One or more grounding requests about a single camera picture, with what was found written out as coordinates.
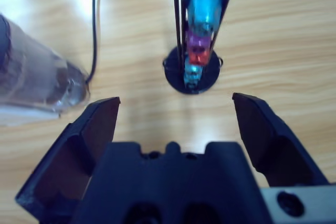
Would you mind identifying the black capsule holder stand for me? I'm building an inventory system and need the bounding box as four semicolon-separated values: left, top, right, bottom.
162;0;233;95

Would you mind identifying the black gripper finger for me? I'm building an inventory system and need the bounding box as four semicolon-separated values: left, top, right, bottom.
232;92;329;189
15;97;121;224

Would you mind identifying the red coffee capsule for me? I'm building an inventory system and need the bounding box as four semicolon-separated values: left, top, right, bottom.
188;47;212;67

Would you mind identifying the purple coffee capsule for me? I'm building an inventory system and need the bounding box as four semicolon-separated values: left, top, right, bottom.
186;31;212;49

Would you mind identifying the clear water tank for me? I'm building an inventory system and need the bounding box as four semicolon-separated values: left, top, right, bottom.
0;13;90;116

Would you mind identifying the black power cable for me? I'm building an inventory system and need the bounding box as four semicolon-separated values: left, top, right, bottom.
85;0;102;84

